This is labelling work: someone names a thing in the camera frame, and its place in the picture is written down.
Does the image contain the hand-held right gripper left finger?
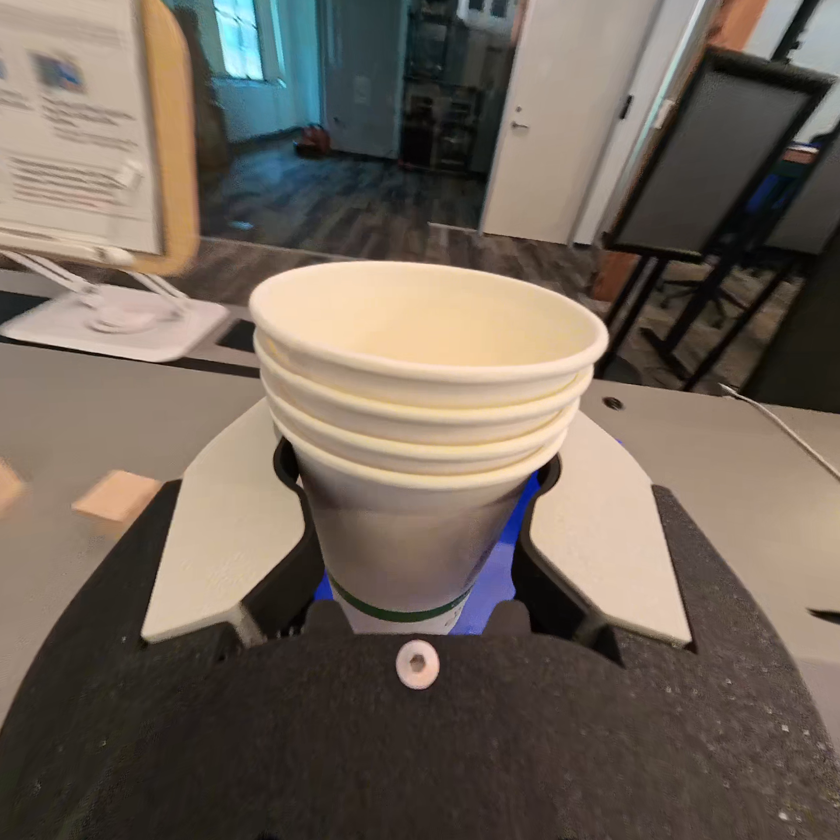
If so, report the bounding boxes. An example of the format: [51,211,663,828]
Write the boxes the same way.
[141,394,322,644]

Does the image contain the blue plastic bin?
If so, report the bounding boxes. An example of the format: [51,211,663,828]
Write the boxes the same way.
[315,469,542,636]

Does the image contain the black shelf rack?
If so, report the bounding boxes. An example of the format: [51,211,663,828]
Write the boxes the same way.
[400,0,488,175]

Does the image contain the white door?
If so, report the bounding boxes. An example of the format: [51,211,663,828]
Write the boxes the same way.
[479,0,664,245]

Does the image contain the printed instruction sheet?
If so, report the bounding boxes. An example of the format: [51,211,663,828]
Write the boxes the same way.
[0,0,161,253]

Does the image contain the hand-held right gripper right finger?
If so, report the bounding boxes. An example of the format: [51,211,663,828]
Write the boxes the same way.
[518,410,693,647]

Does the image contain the wooden cube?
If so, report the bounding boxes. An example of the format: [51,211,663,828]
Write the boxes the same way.
[71,469,164,524]
[0,458,28,517]

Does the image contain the instruction sheet on stand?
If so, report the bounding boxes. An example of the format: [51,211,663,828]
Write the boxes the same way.
[0,0,231,363]

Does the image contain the white cable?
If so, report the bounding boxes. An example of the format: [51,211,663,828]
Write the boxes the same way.
[718,382,840,483]

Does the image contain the dark panel on black stand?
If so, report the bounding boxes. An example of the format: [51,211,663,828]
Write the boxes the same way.
[600,46,840,391]

